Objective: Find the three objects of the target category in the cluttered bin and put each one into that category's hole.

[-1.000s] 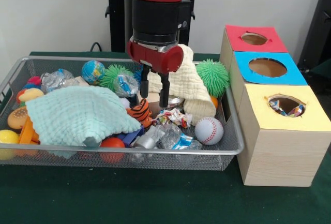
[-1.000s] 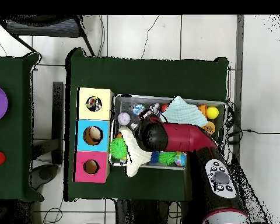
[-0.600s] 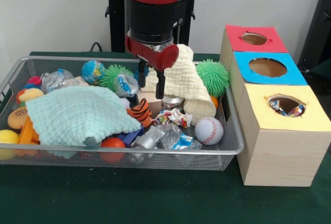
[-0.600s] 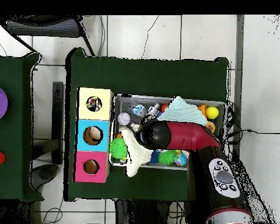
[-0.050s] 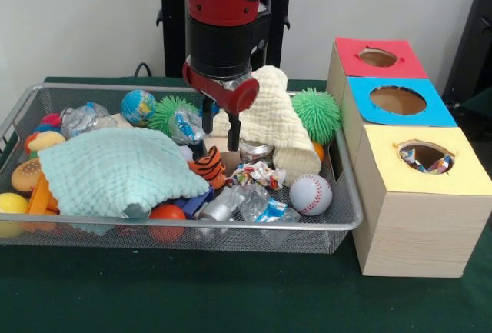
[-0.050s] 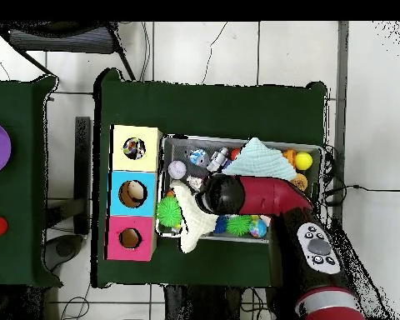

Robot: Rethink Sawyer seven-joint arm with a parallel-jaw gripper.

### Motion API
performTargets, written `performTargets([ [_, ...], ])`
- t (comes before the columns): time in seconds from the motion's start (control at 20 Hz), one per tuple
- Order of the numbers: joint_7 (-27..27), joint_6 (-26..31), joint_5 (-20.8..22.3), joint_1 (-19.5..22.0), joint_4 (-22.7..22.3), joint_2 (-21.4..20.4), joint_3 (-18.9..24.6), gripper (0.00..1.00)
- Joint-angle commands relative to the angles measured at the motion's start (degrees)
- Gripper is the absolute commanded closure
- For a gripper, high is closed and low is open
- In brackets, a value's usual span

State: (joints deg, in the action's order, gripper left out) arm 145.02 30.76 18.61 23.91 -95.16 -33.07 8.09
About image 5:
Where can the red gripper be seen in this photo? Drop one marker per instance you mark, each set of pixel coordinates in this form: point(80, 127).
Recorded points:
point(230, 94)

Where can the pale yellow waffle cloth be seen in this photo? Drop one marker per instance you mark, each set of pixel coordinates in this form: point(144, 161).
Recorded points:
point(276, 117)

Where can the small colourful patterned cloth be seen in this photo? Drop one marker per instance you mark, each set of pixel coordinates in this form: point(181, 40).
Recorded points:
point(257, 175)

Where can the mint green waffle cloth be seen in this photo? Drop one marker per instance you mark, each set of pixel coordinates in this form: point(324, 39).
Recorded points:
point(115, 171)

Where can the colourful polka dot cloth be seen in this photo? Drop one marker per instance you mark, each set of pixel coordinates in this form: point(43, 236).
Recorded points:
point(438, 165)

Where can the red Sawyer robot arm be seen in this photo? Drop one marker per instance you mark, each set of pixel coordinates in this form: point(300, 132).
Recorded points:
point(223, 40)

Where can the shallow mesh bin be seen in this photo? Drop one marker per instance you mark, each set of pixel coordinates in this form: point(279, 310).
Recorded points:
point(230, 238)

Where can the wooden box with three holes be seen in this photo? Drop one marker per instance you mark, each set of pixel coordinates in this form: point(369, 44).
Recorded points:
point(423, 233)

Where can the orange tiger plush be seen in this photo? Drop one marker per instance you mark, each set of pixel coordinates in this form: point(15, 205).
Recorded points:
point(209, 165)

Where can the green spiky rubber ball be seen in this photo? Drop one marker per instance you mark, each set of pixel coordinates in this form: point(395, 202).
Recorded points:
point(165, 112)
point(317, 112)

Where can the globe print ball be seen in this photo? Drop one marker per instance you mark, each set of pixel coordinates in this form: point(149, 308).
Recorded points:
point(138, 106)

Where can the crushed clear water bottle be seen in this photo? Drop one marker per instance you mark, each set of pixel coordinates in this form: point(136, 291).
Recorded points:
point(265, 208)

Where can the red ball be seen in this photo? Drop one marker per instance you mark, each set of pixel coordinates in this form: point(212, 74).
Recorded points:
point(167, 212)

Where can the white baseball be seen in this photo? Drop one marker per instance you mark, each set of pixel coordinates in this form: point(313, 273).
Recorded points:
point(310, 194)

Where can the dark green table cloth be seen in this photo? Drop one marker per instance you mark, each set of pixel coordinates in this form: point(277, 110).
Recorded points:
point(192, 294)
point(480, 112)

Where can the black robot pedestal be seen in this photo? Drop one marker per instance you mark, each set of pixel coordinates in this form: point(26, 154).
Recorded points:
point(173, 40)

